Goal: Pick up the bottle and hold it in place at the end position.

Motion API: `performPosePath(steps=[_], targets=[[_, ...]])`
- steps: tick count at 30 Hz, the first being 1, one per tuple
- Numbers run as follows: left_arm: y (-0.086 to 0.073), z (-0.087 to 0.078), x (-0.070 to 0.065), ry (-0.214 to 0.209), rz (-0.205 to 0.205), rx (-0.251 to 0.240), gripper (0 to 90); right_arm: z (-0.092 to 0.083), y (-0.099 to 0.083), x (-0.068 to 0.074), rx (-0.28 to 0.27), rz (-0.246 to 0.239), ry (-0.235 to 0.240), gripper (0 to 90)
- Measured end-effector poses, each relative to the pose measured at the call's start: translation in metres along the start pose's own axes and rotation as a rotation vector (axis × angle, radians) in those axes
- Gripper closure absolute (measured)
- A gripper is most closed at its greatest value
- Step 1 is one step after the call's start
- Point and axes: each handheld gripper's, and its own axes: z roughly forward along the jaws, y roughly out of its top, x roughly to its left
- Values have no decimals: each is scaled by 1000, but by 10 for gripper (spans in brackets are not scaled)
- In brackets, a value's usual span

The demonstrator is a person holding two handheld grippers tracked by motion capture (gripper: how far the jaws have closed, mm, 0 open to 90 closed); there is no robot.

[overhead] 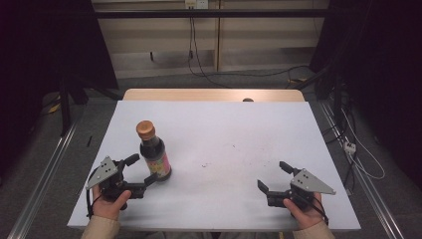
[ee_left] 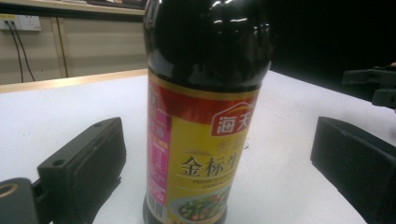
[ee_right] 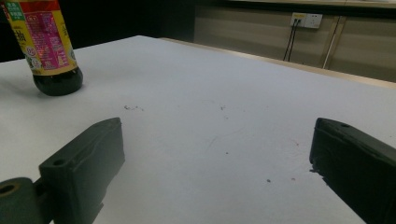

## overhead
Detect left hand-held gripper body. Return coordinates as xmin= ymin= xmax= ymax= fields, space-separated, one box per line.
xmin=86 ymin=155 xmax=147 ymax=211

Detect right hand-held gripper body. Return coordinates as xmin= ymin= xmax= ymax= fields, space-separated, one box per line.
xmin=267 ymin=168 xmax=336 ymax=211

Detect dark soy sauce bottle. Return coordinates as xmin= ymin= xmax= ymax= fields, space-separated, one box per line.
xmin=135 ymin=119 xmax=173 ymax=182

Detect person's right hand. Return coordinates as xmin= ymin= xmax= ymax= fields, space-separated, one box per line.
xmin=283 ymin=192 xmax=328 ymax=231

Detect person's left hand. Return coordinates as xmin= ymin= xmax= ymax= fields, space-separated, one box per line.
xmin=92 ymin=185 xmax=132 ymax=221

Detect white power strip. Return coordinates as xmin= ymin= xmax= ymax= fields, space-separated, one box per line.
xmin=342 ymin=140 xmax=358 ymax=155

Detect white table cover board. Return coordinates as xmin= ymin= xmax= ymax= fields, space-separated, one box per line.
xmin=67 ymin=100 xmax=362 ymax=232

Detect black metal stand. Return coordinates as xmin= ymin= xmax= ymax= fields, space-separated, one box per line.
xmin=293 ymin=64 xmax=345 ymax=122
xmin=58 ymin=74 xmax=73 ymax=137

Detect wooden table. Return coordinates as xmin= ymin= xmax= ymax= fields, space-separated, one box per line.
xmin=122 ymin=88 xmax=306 ymax=103

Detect black curtain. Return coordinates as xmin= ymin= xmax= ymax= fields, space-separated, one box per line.
xmin=310 ymin=0 xmax=422 ymax=190
xmin=0 ymin=0 xmax=119 ymax=175

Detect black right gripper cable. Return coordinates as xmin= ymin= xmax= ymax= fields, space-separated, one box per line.
xmin=298 ymin=193 xmax=330 ymax=227

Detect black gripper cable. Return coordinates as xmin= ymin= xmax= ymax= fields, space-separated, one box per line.
xmin=85 ymin=167 xmax=104 ymax=220
xmin=298 ymin=193 xmax=330 ymax=227

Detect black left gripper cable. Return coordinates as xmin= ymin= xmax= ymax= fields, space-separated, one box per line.
xmin=85 ymin=167 xmax=104 ymax=220

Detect black cable bundle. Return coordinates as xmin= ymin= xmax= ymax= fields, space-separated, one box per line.
xmin=321 ymin=99 xmax=358 ymax=188

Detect aluminium floor rail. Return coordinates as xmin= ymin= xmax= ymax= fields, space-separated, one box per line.
xmin=316 ymin=99 xmax=406 ymax=239
xmin=6 ymin=109 xmax=84 ymax=239

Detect white floor cable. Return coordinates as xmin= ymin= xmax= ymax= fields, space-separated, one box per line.
xmin=339 ymin=108 xmax=386 ymax=181

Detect black floor cable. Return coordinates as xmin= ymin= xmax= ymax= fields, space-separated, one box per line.
xmin=205 ymin=64 xmax=312 ymax=80

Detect black hanging wall cable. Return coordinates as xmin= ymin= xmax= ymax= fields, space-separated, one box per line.
xmin=187 ymin=16 xmax=233 ymax=89

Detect black horizontal frame bar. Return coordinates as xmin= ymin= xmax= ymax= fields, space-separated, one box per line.
xmin=94 ymin=9 xmax=332 ymax=19

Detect white wall socket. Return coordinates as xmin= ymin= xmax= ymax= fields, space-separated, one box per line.
xmin=184 ymin=0 xmax=209 ymax=10

